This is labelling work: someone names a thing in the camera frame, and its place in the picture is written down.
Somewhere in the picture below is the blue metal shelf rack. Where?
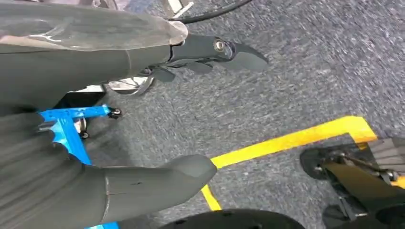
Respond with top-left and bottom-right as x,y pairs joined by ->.
38,105 -> 123,229

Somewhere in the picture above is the black floor cable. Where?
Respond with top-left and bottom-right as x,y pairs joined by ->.
168,0 -> 254,25

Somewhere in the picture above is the black robot foot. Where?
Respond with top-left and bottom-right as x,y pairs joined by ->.
299,137 -> 405,229
157,208 -> 306,229

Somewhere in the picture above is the white metal frame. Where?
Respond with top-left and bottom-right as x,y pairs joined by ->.
160,0 -> 195,18

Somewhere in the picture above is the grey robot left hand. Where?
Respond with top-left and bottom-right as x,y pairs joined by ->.
0,0 -> 269,228

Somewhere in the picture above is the yellow floor tape square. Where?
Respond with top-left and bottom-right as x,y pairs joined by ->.
201,115 -> 405,212

